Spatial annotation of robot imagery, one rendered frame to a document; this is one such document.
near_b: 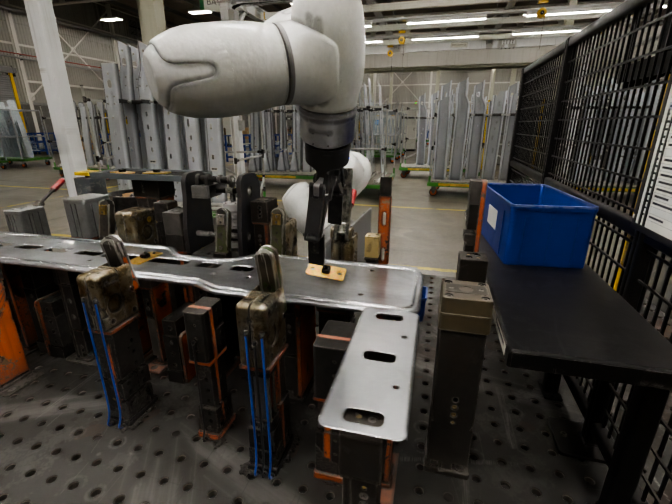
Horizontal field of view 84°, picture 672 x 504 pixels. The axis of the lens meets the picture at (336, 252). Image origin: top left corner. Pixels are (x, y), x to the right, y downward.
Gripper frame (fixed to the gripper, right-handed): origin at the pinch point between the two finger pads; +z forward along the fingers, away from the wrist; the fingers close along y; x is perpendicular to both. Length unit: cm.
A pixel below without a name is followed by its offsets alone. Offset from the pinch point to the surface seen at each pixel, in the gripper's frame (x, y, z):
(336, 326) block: 6.4, 16.3, 6.1
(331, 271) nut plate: 1.1, -0.4, 9.2
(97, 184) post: -92, -34, 22
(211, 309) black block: -17.3, 17.4, 7.8
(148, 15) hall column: -517, -640, 69
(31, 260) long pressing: -72, 8, 16
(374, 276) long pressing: 10.2, -2.6, 10.4
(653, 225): 52, -1, -13
